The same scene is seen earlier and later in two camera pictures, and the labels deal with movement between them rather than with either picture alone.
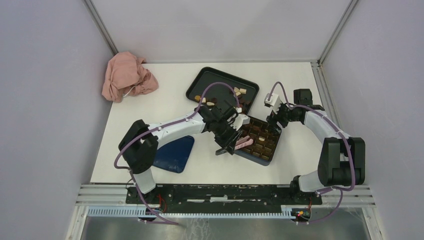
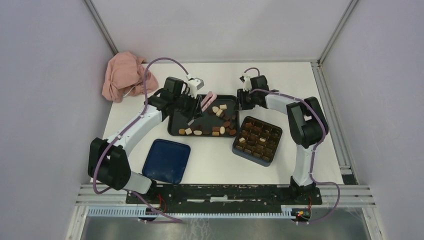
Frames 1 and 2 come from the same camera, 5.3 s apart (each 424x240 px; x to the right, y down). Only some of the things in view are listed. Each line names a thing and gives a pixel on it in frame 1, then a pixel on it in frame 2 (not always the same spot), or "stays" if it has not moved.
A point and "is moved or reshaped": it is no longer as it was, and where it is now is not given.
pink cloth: (126, 75) stays
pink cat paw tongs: (243, 142) -> (207, 101)
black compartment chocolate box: (266, 137) stays
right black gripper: (273, 118) -> (241, 103)
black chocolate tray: (216, 95) is moved or reshaped
